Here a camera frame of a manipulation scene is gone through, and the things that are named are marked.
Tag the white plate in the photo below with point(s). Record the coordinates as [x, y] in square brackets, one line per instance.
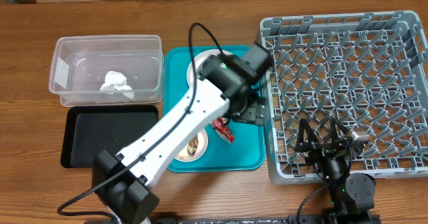
[199, 60]

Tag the brown food scrap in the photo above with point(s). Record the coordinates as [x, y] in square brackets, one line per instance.
[193, 146]

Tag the grey dish rack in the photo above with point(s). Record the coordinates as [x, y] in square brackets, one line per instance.
[367, 70]

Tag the teal tray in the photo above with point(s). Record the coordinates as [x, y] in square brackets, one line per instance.
[247, 152]

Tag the white tissue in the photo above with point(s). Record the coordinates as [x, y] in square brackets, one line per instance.
[116, 81]

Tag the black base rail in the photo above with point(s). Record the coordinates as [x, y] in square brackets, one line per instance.
[234, 221]

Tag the clear plastic bin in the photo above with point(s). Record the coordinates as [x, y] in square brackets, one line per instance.
[80, 63]

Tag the red snack wrapper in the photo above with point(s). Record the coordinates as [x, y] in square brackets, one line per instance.
[220, 125]

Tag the black tray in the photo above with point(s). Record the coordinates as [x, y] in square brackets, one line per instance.
[91, 129]

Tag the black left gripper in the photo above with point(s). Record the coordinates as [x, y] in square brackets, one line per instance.
[253, 109]

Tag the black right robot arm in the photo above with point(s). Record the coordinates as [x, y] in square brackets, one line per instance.
[352, 194]

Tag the small pink bowl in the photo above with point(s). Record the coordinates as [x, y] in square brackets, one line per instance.
[202, 147]

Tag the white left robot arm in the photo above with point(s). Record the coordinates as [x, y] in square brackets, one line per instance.
[224, 87]

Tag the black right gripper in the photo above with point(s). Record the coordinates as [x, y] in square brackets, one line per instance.
[320, 148]

